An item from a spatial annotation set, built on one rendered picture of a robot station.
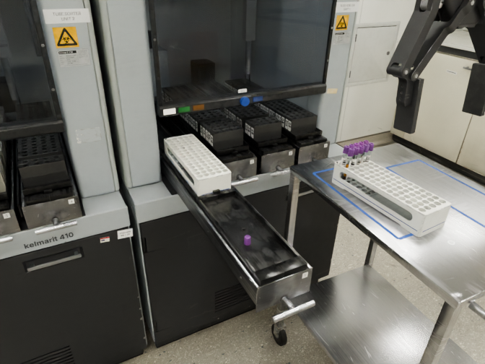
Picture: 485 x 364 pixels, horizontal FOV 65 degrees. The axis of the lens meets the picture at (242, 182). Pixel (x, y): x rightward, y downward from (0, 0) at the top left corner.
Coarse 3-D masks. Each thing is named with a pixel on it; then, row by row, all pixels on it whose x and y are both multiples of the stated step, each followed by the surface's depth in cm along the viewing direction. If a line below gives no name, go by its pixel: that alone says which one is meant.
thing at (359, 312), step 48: (336, 192) 104; (432, 192) 106; (480, 192) 106; (288, 240) 129; (384, 240) 86; (432, 240) 87; (480, 240) 87; (336, 288) 147; (384, 288) 147; (432, 288) 76; (480, 288) 74; (336, 336) 128; (384, 336) 128; (432, 336) 79
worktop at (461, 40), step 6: (450, 36) 294; (456, 36) 295; (462, 36) 296; (468, 36) 297; (444, 42) 273; (450, 42) 272; (456, 42) 272; (462, 42) 273; (468, 42) 273; (462, 48) 263; (468, 48) 259
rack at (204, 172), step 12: (168, 144) 118; (180, 144) 118; (192, 144) 118; (168, 156) 121; (180, 156) 112; (192, 156) 111; (204, 156) 113; (180, 168) 116; (192, 168) 107; (204, 168) 105; (216, 168) 106; (192, 180) 111; (204, 180) 100; (216, 180) 102; (228, 180) 104; (204, 192) 102
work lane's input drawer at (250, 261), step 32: (160, 160) 124; (192, 192) 103; (224, 192) 103; (224, 224) 93; (256, 224) 94; (224, 256) 88; (256, 256) 83; (288, 256) 84; (256, 288) 75; (288, 288) 80
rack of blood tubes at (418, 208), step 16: (336, 176) 107; (352, 176) 101; (368, 176) 100; (384, 176) 100; (400, 176) 100; (352, 192) 103; (368, 192) 100; (384, 192) 93; (400, 192) 94; (416, 192) 94; (384, 208) 94; (400, 208) 97; (416, 208) 87; (432, 208) 87; (448, 208) 89; (400, 224) 91; (416, 224) 87; (432, 224) 88
